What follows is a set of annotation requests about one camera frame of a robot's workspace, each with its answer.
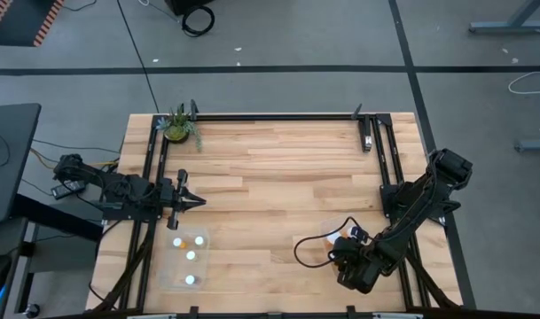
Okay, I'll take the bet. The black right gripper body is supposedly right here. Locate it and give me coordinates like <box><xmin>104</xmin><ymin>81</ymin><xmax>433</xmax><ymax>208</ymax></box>
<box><xmin>329</xmin><ymin>238</ymin><xmax>388</xmax><ymax>294</ymax></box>

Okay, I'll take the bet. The black mat orange striped edge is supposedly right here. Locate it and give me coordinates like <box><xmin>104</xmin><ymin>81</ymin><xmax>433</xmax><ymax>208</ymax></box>
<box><xmin>0</xmin><ymin>0</ymin><xmax>66</xmax><ymax>49</ymax></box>

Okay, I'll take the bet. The black power adapter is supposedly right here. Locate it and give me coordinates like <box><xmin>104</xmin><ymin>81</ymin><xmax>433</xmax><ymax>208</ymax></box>
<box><xmin>51</xmin><ymin>179</ymin><xmax>87</xmax><ymax>200</ymax></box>

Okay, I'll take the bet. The coiled black cable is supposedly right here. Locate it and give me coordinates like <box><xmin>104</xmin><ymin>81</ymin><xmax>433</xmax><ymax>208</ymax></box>
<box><xmin>180</xmin><ymin>4</ymin><xmax>216</xmax><ymax>38</ymax></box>

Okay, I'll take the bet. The black cable bundle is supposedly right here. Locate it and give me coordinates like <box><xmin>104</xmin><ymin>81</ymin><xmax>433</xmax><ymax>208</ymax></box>
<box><xmin>402</xmin><ymin>247</ymin><xmax>459</xmax><ymax>310</ymax></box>
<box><xmin>90</xmin><ymin>220</ymin><xmax>158</xmax><ymax>314</ymax></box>

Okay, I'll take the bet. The grey metal table leg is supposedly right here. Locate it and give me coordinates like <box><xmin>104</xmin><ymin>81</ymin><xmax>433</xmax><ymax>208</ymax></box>
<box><xmin>468</xmin><ymin>0</ymin><xmax>540</xmax><ymax>36</ymax></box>

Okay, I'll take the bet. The grey metal table foot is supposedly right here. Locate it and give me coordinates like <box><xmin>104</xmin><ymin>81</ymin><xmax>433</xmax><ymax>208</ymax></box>
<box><xmin>513</xmin><ymin>138</ymin><xmax>540</xmax><ymax>154</ymax></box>

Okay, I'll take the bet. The black aluminium table frame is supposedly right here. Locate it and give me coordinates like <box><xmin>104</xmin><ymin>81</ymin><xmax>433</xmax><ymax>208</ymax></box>
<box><xmin>118</xmin><ymin>113</ymin><xmax>430</xmax><ymax>319</ymax></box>

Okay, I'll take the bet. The black bar clamp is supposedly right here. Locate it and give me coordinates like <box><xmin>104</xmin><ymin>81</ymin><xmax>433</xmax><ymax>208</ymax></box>
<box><xmin>360</xmin><ymin>113</ymin><xmax>375</xmax><ymax>153</ymax></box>

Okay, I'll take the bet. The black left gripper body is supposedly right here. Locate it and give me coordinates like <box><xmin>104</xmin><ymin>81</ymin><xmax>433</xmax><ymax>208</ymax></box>
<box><xmin>158</xmin><ymin>168</ymin><xmax>189</xmax><ymax>230</ymax></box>

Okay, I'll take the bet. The white floor cable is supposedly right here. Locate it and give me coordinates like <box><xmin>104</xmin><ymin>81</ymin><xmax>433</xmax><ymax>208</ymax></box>
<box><xmin>507</xmin><ymin>69</ymin><xmax>540</xmax><ymax>96</ymax></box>

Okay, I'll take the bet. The dark grey desk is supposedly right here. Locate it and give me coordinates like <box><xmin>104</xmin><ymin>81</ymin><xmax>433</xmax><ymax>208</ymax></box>
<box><xmin>0</xmin><ymin>103</ymin><xmax>43</xmax><ymax>224</ymax></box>

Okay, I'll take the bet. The small potted green plant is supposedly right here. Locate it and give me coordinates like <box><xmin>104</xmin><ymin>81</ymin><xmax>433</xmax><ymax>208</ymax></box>
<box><xmin>155</xmin><ymin>104</ymin><xmax>204</xmax><ymax>153</ymax></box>

